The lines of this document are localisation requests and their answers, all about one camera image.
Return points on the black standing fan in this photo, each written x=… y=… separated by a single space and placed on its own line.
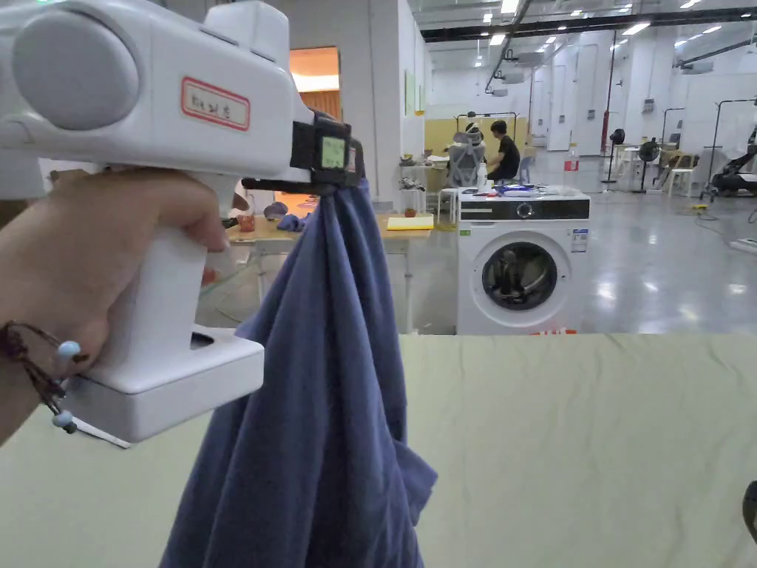
x=617 y=137
x=649 y=151

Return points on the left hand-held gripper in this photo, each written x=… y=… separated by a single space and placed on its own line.
x=177 y=71

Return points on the person's left hand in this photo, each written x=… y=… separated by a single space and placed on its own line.
x=89 y=254

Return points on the white washing machine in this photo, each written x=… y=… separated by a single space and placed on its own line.
x=473 y=284

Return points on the black robot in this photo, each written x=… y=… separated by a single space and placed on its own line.
x=733 y=175

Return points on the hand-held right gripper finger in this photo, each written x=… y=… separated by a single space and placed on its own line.
x=751 y=512

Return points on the bed with pale green sheet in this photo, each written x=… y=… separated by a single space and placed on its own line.
x=562 y=449

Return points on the dark blue shirt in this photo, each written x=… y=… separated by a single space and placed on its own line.
x=319 y=367

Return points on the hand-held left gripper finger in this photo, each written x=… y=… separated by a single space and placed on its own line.
x=357 y=160

